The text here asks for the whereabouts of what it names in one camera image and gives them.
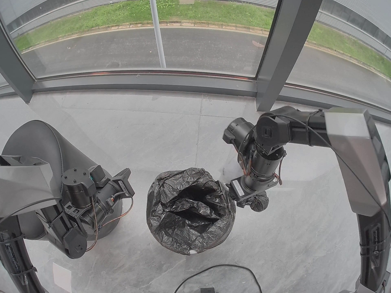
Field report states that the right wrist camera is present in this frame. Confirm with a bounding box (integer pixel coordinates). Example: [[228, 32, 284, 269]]
[[222, 127, 237, 146]]

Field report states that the black plastic bag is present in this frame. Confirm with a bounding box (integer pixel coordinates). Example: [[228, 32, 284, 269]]
[[147, 167, 237, 256]]

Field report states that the window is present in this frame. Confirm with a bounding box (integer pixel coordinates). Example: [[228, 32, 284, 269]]
[[0, 0, 391, 113]]

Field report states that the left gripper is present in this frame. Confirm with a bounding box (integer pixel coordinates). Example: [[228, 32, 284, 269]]
[[92, 168, 135, 225]]

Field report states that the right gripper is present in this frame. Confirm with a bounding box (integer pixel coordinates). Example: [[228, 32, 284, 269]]
[[231, 153, 283, 208]]

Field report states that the black cable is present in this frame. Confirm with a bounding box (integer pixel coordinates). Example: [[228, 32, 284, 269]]
[[177, 264, 262, 293]]

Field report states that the black plastic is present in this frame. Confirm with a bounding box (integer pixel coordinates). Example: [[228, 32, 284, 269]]
[[244, 192, 270, 212]]

